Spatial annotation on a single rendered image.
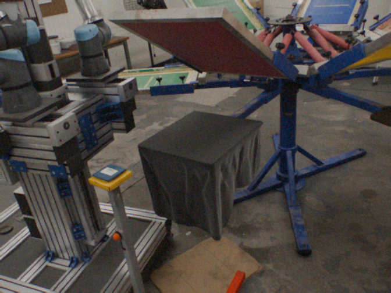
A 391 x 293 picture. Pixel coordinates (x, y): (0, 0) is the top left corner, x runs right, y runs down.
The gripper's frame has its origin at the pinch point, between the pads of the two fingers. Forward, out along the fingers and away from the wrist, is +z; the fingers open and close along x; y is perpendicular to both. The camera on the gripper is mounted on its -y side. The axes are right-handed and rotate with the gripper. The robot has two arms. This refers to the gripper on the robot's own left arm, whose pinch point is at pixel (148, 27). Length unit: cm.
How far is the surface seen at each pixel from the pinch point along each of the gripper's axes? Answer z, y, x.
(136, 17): 5.2, 22.8, 15.5
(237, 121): 34, -41, 37
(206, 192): 71, -13, 45
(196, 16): 6, 23, 46
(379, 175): 44, -205, 90
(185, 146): 52, -12, 29
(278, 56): 3, -28, 58
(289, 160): 48, -144, 34
